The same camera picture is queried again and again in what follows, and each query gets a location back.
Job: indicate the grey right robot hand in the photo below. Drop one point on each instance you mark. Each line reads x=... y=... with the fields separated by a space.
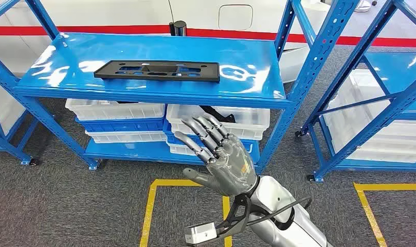
x=231 y=163

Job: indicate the black plastic panel part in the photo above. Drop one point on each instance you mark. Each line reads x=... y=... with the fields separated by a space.
x=160 y=76

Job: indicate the black part in bin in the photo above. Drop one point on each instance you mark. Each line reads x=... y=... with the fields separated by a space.
x=221 y=116

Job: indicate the blue metal shelf rack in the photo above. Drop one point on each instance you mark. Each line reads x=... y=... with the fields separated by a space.
x=391 y=109
x=160 y=47
x=13 y=150

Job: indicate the blue plastic bin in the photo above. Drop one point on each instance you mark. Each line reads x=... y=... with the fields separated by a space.
x=252 y=146
x=119 y=125

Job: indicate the translucent white plastic bin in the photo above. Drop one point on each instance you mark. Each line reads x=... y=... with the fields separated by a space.
x=3 y=109
x=180 y=149
x=357 y=112
x=126 y=137
x=112 y=110
x=248 y=119
x=391 y=150

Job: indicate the white car body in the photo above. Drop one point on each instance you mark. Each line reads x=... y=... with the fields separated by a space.
x=126 y=13

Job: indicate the white stand base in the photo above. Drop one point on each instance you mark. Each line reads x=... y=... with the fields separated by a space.
x=362 y=6

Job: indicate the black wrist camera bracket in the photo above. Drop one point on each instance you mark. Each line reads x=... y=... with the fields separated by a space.
x=240 y=208

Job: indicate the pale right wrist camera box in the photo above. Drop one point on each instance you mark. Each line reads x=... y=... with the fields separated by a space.
x=201 y=233

